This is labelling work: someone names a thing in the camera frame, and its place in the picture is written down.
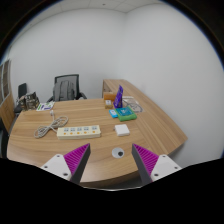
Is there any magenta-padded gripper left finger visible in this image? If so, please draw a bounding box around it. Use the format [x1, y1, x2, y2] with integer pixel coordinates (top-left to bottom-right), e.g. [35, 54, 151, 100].
[40, 142, 92, 184]

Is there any black mesh office chair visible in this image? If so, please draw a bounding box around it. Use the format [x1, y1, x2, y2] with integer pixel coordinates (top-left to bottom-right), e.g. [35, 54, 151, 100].
[46, 73, 88, 103]

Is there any white and green leaflet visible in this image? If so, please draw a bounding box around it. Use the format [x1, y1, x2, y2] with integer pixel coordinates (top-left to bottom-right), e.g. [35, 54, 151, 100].
[35, 101, 55, 112]

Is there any clear plastic bag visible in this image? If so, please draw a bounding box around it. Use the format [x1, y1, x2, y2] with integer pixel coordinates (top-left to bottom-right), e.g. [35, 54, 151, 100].
[121, 96, 144, 114]

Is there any white charger block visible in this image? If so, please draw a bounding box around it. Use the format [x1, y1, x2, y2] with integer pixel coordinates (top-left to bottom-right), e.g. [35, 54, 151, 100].
[114, 123, 131, 138]

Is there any teal booklet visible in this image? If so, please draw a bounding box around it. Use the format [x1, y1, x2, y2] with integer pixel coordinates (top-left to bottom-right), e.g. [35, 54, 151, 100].
[115, 106, 134, 118]

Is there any small brown labelled box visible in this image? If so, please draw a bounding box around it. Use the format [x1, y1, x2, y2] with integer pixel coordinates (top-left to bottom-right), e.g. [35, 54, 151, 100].
[104, 99, 114, 110]

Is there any white coiled power cable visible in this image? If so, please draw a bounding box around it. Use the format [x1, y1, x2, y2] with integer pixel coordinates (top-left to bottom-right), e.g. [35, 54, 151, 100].
[33, 109, 70, 139]

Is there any wooden side cabinet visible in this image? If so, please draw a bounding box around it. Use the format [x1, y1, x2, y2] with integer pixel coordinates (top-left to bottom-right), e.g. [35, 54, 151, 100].
[101, 78, 129, 99]

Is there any wooden glass-door shelf unit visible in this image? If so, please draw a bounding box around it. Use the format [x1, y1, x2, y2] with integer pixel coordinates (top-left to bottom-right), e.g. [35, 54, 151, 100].
[0, 59, 16, 134]

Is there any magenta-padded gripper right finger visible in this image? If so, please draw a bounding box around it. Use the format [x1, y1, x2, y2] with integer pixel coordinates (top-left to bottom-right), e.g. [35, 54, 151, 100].
[131, 143, 183, 186]

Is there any grey backpack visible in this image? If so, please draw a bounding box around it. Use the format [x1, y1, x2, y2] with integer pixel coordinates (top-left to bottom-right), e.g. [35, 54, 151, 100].
[52, 80, 76, 102]

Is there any purple stand-up pouch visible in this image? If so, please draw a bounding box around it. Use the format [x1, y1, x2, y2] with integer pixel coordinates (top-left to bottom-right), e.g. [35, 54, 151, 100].
[113, 84, 125, 109]

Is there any round desk cable grommet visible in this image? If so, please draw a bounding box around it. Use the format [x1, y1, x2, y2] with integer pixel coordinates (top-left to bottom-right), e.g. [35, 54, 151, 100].
[111, 147, 126, 159]

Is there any cream power strip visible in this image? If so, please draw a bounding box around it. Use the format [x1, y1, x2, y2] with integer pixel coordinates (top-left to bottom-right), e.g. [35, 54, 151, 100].
[56, 124, 102, 140]

